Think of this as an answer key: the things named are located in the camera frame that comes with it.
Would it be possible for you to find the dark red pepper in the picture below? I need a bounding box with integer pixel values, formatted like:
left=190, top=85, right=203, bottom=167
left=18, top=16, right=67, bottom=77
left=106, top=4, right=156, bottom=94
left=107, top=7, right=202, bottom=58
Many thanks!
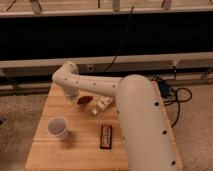
left=77, top=96, right=93, bottom=105

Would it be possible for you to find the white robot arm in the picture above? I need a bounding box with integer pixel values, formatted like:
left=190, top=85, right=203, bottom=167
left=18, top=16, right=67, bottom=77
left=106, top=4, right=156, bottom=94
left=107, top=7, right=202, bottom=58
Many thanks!
left=52, top=62, right=178, bottom=171

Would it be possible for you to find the white plastic bottle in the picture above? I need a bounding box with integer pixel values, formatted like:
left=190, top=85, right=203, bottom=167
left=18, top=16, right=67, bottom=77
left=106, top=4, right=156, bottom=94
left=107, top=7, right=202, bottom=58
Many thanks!
left=90, top=96, right=115, bottom=117

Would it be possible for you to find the wooden board table top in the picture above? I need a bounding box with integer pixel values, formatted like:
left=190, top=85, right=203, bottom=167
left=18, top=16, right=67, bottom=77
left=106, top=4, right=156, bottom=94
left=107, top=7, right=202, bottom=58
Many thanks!
left=26, top=83, right=183, bottom=171

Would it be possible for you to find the black cable on floor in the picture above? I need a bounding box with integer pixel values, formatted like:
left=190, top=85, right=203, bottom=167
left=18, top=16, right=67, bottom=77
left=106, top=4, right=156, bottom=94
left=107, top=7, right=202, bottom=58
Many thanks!
left=151, top=75, right=193, bottom=128

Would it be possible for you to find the black hanging cable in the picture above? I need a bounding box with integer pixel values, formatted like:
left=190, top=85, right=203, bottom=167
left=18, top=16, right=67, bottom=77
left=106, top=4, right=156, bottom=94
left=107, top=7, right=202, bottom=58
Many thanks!
left=101, top=5, right=135, bottom=74

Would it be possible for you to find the metal rail frame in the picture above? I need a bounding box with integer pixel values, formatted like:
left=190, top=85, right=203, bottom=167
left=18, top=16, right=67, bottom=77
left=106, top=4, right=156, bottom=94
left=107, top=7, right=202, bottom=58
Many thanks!
left=0, top=52, right=213, bottom=76

